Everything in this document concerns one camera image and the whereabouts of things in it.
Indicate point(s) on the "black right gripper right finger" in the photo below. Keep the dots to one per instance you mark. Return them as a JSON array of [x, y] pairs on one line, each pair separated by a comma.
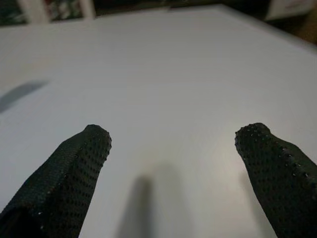
[[280, 178]]

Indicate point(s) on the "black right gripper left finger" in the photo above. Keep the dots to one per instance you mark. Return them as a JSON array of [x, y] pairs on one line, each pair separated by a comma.
[[74, 173]]

